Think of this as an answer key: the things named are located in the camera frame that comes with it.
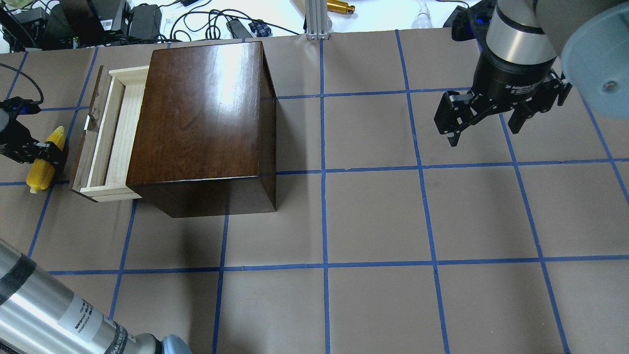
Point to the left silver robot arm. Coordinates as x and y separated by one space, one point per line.
40 315

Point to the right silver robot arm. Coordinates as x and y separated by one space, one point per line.
532 53

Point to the black electronics box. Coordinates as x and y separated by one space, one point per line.
98 22

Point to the light wood drawer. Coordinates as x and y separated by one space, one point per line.
103 159

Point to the gold metal cylinder tool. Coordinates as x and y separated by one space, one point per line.
340 7

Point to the white light bulb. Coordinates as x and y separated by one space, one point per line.
423 17

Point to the aluminium frame post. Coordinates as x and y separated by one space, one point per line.
316 18

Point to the black power adapter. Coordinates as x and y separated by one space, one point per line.
145 22

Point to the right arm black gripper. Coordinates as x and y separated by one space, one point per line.
511 77

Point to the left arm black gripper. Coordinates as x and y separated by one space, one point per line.
14 139

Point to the dark brown wooden cabinet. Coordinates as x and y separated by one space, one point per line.
205 143

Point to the yellow toy corn cob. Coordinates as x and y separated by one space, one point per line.
41 173

